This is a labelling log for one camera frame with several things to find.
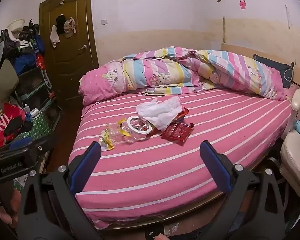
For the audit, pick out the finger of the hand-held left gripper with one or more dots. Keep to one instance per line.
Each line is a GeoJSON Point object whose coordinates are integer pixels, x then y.
{"type": "Point", "coordinates": [40, 148]}
{"type": "Point", "coordinates": [20, 143]}

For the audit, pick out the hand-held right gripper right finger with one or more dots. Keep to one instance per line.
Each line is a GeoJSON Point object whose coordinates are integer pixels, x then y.
{"type": "Point", "coordinates": [215, 166]}

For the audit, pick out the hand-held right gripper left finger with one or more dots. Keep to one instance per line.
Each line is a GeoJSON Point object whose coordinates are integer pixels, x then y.
{"type": "Point", "coordinates": [86, 166]}

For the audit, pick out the clear plastic bag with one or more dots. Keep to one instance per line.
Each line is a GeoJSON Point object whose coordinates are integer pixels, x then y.
{"type": "Point", "coordinates": [117, 136]}

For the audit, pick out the red packet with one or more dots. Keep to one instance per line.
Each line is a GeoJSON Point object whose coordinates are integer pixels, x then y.
{"type": "Point", "coordinates": [177, 132]}

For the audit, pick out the white tape roll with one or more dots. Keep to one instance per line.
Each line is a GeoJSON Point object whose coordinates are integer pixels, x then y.
{"type": "Point", "coordinates": [130, 127]}

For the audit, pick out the red and orange snack bag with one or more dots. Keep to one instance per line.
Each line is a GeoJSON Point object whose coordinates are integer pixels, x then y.
{"type": "Point", "coordinates": [182, 113]}

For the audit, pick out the white cloth with pink trim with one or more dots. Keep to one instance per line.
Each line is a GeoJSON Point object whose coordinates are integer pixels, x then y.
{"type": "Point", "coordinates": [167, 115]}

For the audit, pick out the person's left hand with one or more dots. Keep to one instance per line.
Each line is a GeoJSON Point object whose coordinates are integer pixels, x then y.
{"type": "Point", "coordinates": [9, 213]}

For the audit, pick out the black cloth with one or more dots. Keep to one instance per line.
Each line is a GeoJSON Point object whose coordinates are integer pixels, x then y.
{"type": "Point", "coordinates": [17, 127]}

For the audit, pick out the green patterned table cover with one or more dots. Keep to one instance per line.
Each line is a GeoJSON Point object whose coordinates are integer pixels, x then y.
{"type": "Point", "coordinates": [40, 130]}

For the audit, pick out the small white box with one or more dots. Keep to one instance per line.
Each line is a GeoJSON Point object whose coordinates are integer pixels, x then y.
{"type": "Point", "coordinates": [35, 112]}

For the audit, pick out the small plastic bottle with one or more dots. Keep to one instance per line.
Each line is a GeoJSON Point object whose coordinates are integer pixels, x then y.
{"type": "Point", "coordinates": [27, 108]}

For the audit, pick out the pink striped bed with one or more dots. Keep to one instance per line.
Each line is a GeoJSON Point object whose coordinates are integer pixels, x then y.
{"type": "Point", "coordinates": [165, 170]}

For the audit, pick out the dark storage rack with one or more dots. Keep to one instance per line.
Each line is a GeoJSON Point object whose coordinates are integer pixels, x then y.
{"type": "Point", "coordinates": [35, 85]}

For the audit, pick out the beige bag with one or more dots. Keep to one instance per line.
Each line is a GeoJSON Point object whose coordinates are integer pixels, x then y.
{"type": "Point", "coordinates": [6, 82]}

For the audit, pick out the cream leather chair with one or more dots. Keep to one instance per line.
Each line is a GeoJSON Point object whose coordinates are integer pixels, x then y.
{"type": "Point", "coordinates": [294, 155]}

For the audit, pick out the brown wooden door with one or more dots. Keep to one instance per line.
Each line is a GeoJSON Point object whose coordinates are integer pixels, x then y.
{"type": "Point", "coordinates": [70, 65]}

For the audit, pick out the metal door knob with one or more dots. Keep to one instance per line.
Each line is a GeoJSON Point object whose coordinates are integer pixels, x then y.
{"type": "Point", "coordinates": [84, 47]}

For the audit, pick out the pastel striped cartoon quilt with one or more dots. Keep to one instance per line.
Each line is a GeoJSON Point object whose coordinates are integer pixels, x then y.
{"type": "Point", "coordinates": [165, 67]}

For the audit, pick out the white hanging cloth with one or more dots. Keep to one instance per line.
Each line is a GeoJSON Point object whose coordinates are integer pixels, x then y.
{"type": "Point", "coordinates": [54, 36]}

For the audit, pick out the dark blue pillow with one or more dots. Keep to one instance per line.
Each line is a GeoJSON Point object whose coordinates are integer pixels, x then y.
{"type": "Point", "coordinates": [287, 76]}

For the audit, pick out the white round basket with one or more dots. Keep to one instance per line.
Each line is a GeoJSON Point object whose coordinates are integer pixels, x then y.
{"type": "Point", "coordinates": [15, 26]}

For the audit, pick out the floral cap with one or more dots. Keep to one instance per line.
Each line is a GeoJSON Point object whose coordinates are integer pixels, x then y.
{"type": "Point", "coordinates": [70, 27]}

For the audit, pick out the black hat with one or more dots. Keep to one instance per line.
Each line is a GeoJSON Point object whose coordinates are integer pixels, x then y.
{"type": "Point", "coordinates": [60, 22]}

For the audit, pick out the white light switch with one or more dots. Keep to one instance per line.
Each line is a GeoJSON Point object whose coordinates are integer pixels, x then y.
{"type": "Point", "coordinates": [104, 22]}

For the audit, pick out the pink bear wall sticker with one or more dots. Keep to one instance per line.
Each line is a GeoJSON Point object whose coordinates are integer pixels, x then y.
{"type": "Point", "coordinates": [243, 4]}

